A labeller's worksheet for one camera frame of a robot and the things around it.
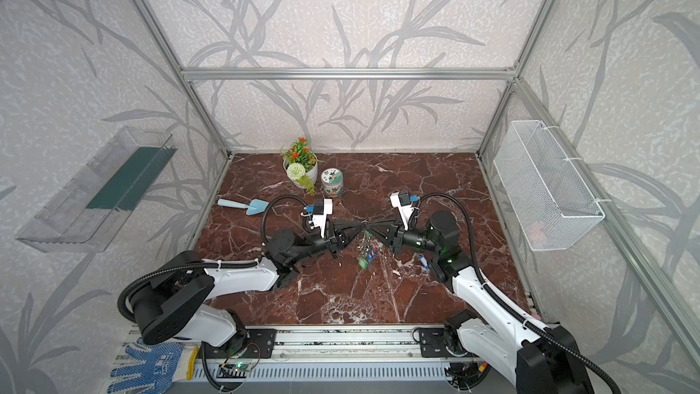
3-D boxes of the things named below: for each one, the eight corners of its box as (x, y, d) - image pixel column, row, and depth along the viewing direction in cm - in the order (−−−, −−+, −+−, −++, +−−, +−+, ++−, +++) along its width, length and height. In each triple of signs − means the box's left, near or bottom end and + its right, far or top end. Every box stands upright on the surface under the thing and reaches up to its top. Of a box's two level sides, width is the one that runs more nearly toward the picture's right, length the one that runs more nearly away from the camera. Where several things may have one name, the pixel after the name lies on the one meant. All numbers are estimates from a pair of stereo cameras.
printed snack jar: (322, 197, 107) (320, 184, 101) (324, 181, 113) (322, 167, 106) (342, 197, 107) (341, 184, 101) (343, 181, 113) (342, 167, 106)
